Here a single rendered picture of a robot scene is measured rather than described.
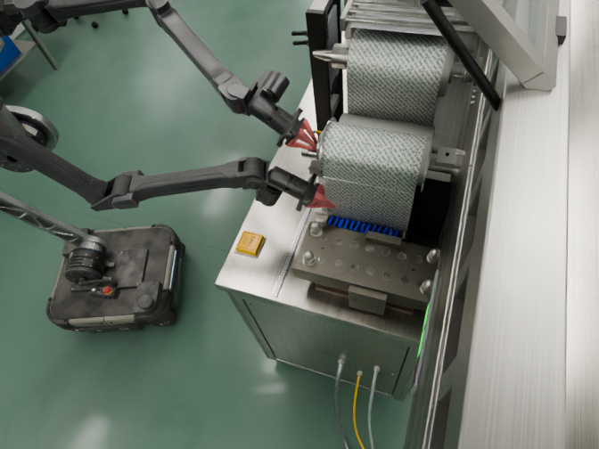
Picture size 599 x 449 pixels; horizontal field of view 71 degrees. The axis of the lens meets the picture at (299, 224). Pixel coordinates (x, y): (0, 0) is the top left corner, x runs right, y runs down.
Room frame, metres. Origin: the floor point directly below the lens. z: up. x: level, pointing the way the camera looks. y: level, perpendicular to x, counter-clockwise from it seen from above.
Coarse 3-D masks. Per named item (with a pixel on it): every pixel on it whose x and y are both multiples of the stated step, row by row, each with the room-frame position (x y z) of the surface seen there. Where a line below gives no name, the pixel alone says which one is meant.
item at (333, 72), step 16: (320, 0) 1.10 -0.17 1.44; (336, 0) 1.16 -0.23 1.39; (320, 16) 1.04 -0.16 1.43; (336, 16) 1.16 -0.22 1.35; (320, 32) 1.04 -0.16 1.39; (336, 32) 1.15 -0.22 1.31; (320, 48) 1.04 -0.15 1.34; (320, 64) 1.04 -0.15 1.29; (320, 80) 1.05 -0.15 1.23; (336, 80) 1.13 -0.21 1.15; (320, 96) 1.05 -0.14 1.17; (336, 96) 1.15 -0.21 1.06; (320, 112) 1.05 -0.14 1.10; (336, 112) 1.17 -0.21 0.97; (320, 128) 1.05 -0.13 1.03
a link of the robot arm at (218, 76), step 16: (160, 0) 1.19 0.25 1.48; (160, 16) 1.17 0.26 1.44; (176, 16) 1.16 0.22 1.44; (176, 32) 1.11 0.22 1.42; (192, 32) 1.10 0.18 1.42; (192, 48) 1.05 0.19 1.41; (208, 48) 1.04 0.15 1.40; (208, 64) 0.99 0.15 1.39; (224, 80) 0.92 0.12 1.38; (240, 80) 0.91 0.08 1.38; (224, 96) 0.93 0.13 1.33; (240, 112) 0.88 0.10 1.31
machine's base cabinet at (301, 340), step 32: (256, 320) 0.58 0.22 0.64; (288, 320) 0.51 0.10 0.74; (320, 320) 0.45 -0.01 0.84; (288, 352) 0.54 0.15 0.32; (320, 352) 0.47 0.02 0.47; (352, 352) 0.41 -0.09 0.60; (384, 352) 0.36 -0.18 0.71; (416, 352) 0.32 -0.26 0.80; (352, 384) 0.41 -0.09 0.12; (384, 384) 0.35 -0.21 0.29
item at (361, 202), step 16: (336, 192) 0.68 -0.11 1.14; (352, 192) 0.66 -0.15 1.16; (368, 192) 0.64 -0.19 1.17; (384, 192) 0.62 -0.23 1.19; (400, 192) 0.60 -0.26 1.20; (336, 208) 0.69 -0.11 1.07; (352, 208) 0.66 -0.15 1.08; (368, 208) 0.64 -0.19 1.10; (384, 208) 0.62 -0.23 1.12; (400, 208) 0.60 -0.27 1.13; (384, 224) 0.62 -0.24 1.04; (400, 224) 0.60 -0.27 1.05
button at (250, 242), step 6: (246, 234) 0.75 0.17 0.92; (252, 234) 0.75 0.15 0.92; (258, 234) 0.74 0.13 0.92; (240, 240) 0.74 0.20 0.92; (246, 240) 0.73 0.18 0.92; (252, 240) 0.73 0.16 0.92; (258, 240) 0.72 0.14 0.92; (240, 246) 0.71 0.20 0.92; (246, 246) 0.71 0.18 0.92; (252, 246) 0.71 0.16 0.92; (258, 246) 0.71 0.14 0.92; (246, 252) 0.70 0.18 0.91; (252, 252) 0.68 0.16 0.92
